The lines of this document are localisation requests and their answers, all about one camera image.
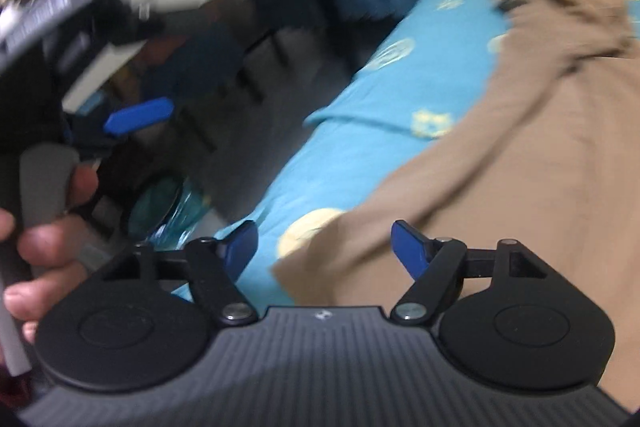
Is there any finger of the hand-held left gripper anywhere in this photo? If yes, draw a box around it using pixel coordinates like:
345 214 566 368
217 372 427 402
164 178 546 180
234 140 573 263
65 97 175 148

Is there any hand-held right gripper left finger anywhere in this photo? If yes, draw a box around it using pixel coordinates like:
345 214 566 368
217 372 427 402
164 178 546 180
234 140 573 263
100 220 260 327

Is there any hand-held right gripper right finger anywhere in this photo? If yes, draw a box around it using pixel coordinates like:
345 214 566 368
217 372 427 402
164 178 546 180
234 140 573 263
390 219 548 327

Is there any tan t-shirt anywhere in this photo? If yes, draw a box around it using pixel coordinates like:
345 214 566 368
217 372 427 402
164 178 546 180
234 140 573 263
272 0 640 413

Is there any person's left hand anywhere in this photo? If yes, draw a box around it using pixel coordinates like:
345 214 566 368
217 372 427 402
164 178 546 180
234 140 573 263
0 166 101 344

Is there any teal plastic bag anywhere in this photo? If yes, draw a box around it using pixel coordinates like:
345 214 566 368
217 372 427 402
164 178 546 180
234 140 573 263
125 174 211 253

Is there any dark blue covered chair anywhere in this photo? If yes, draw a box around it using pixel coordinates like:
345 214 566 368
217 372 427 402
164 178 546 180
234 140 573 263
140 27 271 108

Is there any teal printed bed sheet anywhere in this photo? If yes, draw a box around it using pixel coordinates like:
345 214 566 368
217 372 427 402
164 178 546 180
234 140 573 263
170 0 626 308

